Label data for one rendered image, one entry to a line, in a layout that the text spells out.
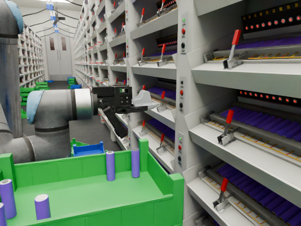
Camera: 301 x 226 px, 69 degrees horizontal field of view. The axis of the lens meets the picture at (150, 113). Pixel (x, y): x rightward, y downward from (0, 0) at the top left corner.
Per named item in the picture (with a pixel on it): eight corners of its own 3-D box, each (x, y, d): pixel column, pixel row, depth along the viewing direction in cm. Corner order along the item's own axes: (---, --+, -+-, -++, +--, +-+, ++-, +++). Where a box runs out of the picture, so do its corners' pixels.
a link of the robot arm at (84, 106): (77, 123, 61) (76, 115, 70) (95, 122, 62) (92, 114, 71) (75, 91, 59) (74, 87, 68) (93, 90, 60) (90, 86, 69)
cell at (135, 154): (130, 148, 49) (131, 175, 50) (132, 151, 47) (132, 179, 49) (138, 147, 50) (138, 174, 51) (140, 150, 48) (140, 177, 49)
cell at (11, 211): (2, 220, 36) (-4, 184, 35) (6, 213, 38) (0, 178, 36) (15, 218, 36) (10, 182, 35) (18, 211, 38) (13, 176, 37)
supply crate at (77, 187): (-41, 279, 27) (-55, 221, 25) (6, 189, 45) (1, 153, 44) (183, 223, 36) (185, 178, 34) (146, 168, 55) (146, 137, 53)
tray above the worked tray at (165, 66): (180, 80, 79) (168, 42, 74) (133, 73, 134) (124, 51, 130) (225, 59, 84) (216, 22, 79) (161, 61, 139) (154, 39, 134)
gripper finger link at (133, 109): (149, 106, 67) (120, 108, 64) (149, 111, 68) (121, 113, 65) (144, 103, 72) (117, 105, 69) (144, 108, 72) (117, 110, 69)
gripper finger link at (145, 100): (162, 91, 69) (134, 92, 66) (161, 109, 70) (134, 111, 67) (158, 89, 72) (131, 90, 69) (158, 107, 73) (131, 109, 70)
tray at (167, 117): (178, 133, 83) (171, 110, 80) (133, 105, 138) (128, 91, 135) (221, 110, 88) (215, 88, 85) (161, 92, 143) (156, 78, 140)
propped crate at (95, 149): (109, 182, 139) (110, 174, 135) (76, 189, 132) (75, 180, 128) (102, 148, 162) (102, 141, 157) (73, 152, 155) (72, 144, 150)
